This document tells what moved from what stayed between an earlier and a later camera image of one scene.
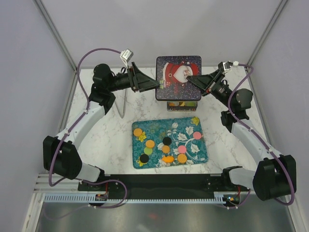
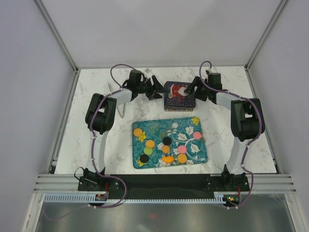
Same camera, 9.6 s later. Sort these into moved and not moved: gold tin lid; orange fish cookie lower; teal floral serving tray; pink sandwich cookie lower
Moved: gold tin lid
Not moved: teal floral serving tray; orange fish cookie lower; pink sandwich cookie lower
